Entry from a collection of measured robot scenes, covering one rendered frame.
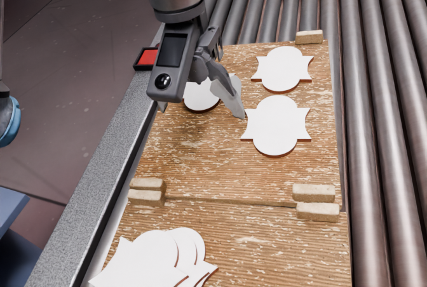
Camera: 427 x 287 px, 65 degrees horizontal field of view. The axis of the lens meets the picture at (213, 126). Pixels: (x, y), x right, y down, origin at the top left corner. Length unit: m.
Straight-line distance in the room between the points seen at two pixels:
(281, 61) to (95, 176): 0.44
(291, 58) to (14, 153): 2.00
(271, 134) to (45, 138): 1.94
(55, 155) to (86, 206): 1.58
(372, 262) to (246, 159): 0.24
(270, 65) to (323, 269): 0.42
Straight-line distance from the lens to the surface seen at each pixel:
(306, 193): 0.51
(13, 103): 0.84
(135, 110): 0.77
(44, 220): 1.98
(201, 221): 0.54
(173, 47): 0.47
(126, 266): 0.52
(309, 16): 0.92
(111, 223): 0.61
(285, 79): 0.69
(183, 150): 0.62
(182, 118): 0.68
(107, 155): 0.71
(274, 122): 0.62
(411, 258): 0.54
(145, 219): 0.57
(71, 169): 2.09
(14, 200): 0.83
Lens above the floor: 1.41
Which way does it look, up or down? 48 degrees down
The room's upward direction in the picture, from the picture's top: 17 degrees counter-clockwise
